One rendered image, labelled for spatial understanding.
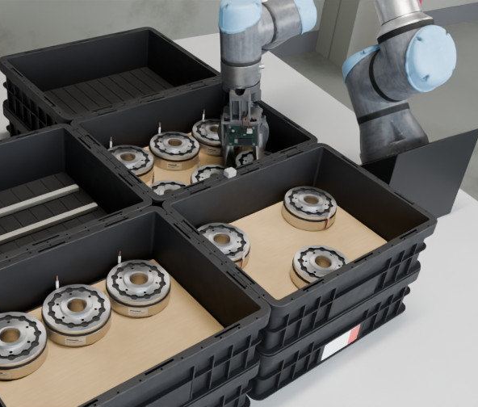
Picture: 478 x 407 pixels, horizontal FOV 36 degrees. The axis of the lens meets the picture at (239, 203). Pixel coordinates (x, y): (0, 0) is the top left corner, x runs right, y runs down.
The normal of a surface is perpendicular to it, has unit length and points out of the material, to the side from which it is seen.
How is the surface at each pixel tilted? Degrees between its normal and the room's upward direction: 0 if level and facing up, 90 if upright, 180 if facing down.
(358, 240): 0
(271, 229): 0
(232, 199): 90
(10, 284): 90
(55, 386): 0
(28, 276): 90
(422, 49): 55
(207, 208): 90
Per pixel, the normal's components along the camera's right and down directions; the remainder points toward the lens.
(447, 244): 0.12, -0.80
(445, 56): 0.49, 0.00
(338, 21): -0.82, 0.25
